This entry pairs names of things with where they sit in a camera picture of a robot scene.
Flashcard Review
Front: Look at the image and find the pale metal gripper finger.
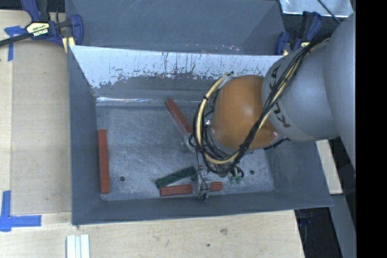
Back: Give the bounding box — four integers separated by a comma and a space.
180, 133, 196, 153
193, 172, 210, 202

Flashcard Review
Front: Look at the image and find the red-brown flat block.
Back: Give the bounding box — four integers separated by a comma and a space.
97, 129, 111, 195
159, 181, 224, 198
164, 98, 194, 135

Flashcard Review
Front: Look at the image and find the dark green flat block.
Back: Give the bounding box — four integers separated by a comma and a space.
154, 166, 198, 190

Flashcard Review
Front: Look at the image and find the grey metal bin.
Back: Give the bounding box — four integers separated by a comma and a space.
63, 0, 334, 226

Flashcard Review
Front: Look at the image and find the pale wood flat board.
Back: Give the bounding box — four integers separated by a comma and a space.
10, 39, 74, 216

